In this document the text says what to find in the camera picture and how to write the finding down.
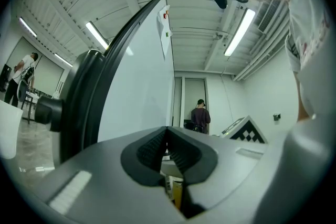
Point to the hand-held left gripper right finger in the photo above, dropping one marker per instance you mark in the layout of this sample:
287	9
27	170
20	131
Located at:
236	178

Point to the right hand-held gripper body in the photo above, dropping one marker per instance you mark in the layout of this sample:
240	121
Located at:
248	132

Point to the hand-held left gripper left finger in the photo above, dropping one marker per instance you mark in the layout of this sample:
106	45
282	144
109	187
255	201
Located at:
105	178

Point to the person's right forearm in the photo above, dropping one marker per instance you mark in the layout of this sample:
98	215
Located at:
304	102

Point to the whiteboard on black stand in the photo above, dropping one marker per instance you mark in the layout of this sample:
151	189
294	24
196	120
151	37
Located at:
136	81

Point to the long ceiling light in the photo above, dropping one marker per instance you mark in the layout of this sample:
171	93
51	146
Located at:
27	26
97	35
240	31
63	59

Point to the black-legged table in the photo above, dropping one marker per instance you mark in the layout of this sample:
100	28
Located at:
32	99

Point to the white ceiling air vent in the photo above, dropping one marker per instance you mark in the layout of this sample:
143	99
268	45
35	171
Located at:
269	17

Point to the white paper sheet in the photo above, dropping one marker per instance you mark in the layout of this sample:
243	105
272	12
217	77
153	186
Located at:
164	34

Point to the red magnet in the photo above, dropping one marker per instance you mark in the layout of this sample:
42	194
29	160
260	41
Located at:
165	14

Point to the black wall bracket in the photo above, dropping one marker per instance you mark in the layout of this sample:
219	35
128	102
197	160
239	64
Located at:
277	117

